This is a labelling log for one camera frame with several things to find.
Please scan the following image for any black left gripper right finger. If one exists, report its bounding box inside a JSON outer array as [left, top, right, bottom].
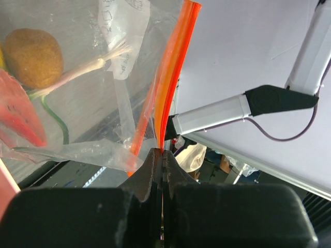
[[162, 151, 318, 247]]

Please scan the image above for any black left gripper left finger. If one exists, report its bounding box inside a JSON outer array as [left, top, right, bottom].
[[1, 148, 162, 247]]

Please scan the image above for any clear orange zip top bag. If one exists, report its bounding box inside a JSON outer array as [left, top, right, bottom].
[[1, 1, 201, 173]]

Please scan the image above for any toy watermelon slice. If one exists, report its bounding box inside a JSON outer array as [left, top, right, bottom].
[[1, 69, 47, 147]]

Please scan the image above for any toy green onion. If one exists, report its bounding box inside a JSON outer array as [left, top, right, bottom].
[[12, 42, 134, 150]]

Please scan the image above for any toy yellow lemon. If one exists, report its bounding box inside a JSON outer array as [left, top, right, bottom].
[[3, 28, 64, 89]]

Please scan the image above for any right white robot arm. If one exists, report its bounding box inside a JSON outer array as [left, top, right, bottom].
[[156, 1, 330, 247]]

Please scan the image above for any pink divided organizer box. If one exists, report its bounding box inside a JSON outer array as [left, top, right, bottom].
[[0, 160, 21, 218]]

